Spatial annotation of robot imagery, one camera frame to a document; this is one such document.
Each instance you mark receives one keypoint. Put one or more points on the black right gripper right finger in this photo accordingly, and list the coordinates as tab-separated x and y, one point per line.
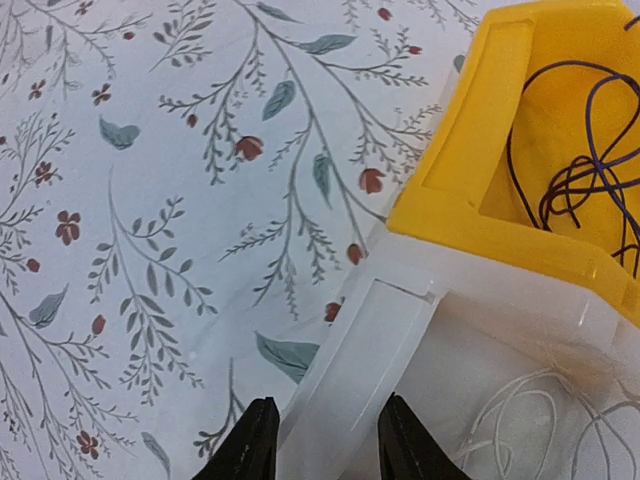
407	451

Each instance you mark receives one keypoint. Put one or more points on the white translucent plastic bin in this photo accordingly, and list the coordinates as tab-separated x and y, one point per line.
486	357

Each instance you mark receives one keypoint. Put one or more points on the left yellow plastic bin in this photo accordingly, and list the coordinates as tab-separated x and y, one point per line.
535	163

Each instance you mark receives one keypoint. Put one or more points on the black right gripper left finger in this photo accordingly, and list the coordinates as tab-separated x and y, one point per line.
249	451

